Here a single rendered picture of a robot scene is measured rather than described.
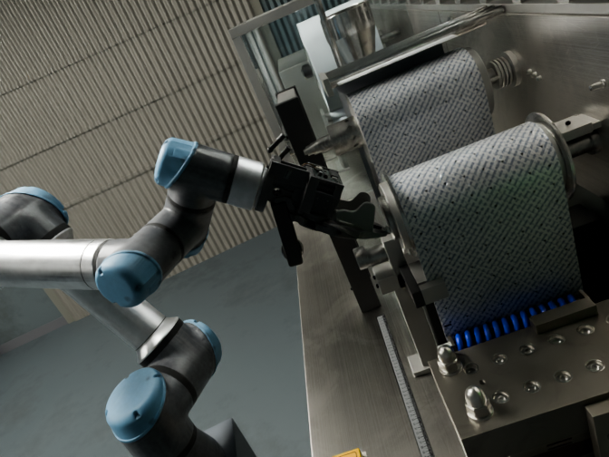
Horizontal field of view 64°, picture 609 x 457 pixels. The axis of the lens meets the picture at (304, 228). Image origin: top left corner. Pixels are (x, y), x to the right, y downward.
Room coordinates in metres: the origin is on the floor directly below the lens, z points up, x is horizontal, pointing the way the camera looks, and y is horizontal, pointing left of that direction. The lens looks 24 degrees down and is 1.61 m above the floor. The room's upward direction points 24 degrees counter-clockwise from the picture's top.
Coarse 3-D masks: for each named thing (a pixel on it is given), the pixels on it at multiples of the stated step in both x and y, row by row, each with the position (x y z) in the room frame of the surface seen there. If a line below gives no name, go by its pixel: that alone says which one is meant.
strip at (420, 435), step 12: (384, 324) 0.93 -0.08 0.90; (384, 336) 0.89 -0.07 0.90; (396, 348) 0.83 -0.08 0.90; (396, 360) 0.80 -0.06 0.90; (396, 372) 0.77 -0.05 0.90; (408, 384) 0.73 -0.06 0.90; (408, 396) 0.70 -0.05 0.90; (408, 408) 0.67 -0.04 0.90; (420, 420) 0.64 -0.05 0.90; (420, 432) 0.61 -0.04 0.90; (420, 444) 0.59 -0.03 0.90; (420, 456) 0.57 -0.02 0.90; (432, 456) 0.56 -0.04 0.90
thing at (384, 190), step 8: (544, 128) 0.67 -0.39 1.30; (552, 136) 0.65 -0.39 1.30; (552, 144) 0.65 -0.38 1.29; (560, 152) 0.64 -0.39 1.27; (560, 160) 0.63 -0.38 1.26; (384, 184) 0.72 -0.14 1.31; (384, 192) 0.70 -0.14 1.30; (392, 200) 0.68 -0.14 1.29; (392, 208) 0.67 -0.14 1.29; (392, 216) 0.68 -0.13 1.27; (400, 216) 0.67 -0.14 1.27; (400, 224) 0.66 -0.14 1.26; (400, 232) 0.66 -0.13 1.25; (400, 240) 0.71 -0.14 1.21; (408, 240) 0.67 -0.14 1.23
